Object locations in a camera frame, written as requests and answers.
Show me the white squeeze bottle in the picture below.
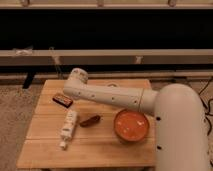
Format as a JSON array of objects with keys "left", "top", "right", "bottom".
[{"left": 60, "top": 110, "right": 78, "bottom": 150}]

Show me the orange ceramic bowl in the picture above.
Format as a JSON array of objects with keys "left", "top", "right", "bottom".
[{"left": 114, "top": 109, "right": 149, "bottom": 143}]

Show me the black cable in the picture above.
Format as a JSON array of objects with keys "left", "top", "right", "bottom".
[{"left": 198, "top": 78, "right": 213, "bottom": 138}]

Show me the dark chocolate bar wrapper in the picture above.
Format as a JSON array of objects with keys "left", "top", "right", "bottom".
[{"left": 52, "top": 93, "right": 73, "bottom": 108}]

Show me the wooden table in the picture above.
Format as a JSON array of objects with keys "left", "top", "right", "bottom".
[{"left": 17, "top": 80, "right": 155, "bottom": 169}]

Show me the grey metal rail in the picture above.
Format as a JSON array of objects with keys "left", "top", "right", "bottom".
[{"left": 0, "top": 49, "right": 213, "bottom": 66}]

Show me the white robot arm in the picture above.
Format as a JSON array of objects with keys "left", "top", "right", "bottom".
[{"left": 63, "top": 68, "right": 211, "bottom": 171}]

